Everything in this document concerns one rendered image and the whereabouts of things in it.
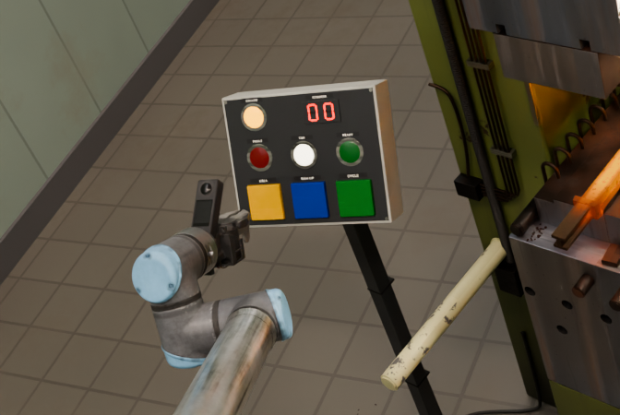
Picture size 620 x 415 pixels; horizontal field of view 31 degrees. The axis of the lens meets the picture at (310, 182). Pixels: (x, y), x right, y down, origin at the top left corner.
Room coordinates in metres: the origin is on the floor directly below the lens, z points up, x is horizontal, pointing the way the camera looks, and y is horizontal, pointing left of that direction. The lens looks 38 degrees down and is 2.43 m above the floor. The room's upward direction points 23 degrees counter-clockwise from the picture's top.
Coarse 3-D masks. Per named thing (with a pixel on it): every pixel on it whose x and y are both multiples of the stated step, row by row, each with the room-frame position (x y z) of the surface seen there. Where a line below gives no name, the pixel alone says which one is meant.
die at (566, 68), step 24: (504, 48) 1.54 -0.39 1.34; (528, 48) 1.50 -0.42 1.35; (552, 48) 1.46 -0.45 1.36; (576, 48) 1.42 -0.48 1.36; (504, 72) 1.55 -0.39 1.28; (528, 72) 1.51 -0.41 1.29; (552, 72) 1.47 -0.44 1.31; (576, 72) 1.43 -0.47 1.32; (600, 72) 1.39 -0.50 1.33; (600, 96) 1.40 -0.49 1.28
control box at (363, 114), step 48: (240, 96) 1.94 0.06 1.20; (288, 96) 1.88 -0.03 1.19; (336, 96) 1.82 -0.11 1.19; (384, 96) 1.81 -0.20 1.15; (240, 144) 1.90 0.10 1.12; (288, 144) 1.84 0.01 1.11; (336, 144) 1.79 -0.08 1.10; (384, 144) 1.74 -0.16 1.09; (240, 192) 1.86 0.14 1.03; (288, 192) 1.81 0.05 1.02; (336, 192) 1.75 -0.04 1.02; (384, 192) 1.70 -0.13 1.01
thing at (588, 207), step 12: (612, 168) 1.51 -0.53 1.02; (600, 180) 1.49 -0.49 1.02; (612, 180) 1.48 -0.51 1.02; (588, 192) 1.47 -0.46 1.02; (600, 192) 1.46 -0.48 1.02; (576, 204) 1.45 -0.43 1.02; (588, 204) 1.44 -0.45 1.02; (600, 204) 1.44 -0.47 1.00; (576, 216) 1.42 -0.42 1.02; (588, 216) 1.43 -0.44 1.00; (600, 216) 1.43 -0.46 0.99; (564, 228) 1.41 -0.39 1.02; (576, 228) 1.41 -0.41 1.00; (564, 240) 1.38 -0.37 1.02
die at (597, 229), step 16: (608, 112) 1.70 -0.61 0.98; (608, 128) 1.65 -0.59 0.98; (592, 144) 1.63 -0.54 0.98; (608, 144) 1.60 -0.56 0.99; (576, 160) 1.60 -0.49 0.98; (592, 160) 1.57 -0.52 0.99; (608, 160) 1.56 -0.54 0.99; (560, 176) 1.58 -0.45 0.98; (576, 176) 1.55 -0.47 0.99; (592, 176) 1.53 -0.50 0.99; (544, 192) 1.55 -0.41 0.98; (560, 192) 1.53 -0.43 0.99; (576, 192) 1.51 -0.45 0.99; (544, 208) 1.54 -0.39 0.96; (560, 208) 1.51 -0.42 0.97; (608, 208) 1.44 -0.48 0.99; (592, 224) 1.45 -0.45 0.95; (608, 224) 1.43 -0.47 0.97; (608, 240) 1.43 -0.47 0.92
